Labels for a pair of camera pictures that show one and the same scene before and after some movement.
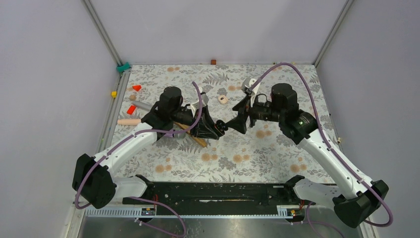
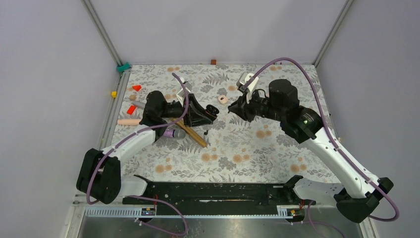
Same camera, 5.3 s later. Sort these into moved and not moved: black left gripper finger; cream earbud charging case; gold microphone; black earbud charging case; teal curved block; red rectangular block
Moved: black left gripper finger; black earbud charging case
Not moved: cream earbud charging case; gold microphone; red rectangular block; teal curved block
